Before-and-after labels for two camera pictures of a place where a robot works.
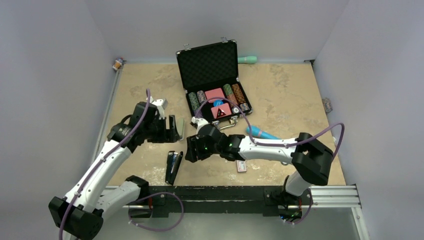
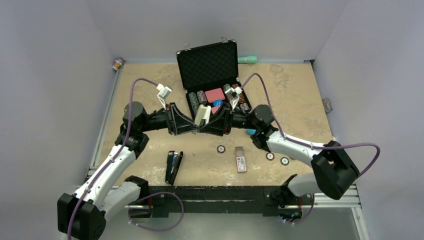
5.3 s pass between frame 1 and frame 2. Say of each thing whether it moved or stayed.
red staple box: stayed
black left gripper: moved
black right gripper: moved
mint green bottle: stayed
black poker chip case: stayed
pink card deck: stayed
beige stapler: moved
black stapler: stayed
